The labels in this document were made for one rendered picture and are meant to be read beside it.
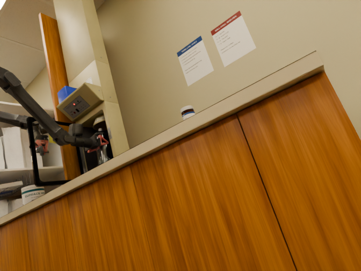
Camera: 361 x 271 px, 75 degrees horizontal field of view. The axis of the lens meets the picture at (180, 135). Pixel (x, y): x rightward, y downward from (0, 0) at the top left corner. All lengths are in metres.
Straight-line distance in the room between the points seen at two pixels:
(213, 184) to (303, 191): 0.24
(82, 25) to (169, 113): 0.84
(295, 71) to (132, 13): 1.78
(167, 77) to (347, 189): 1.40
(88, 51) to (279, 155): 1.42
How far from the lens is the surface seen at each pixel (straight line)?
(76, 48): 1.89
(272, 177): 0.65
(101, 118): 1.57
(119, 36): 2.28
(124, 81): 2.07
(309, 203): 0.64
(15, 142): 2.61
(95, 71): 1.64
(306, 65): 0.63
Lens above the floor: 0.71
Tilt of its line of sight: 15 degrees up
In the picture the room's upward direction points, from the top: 17 degrees counter-clockwise
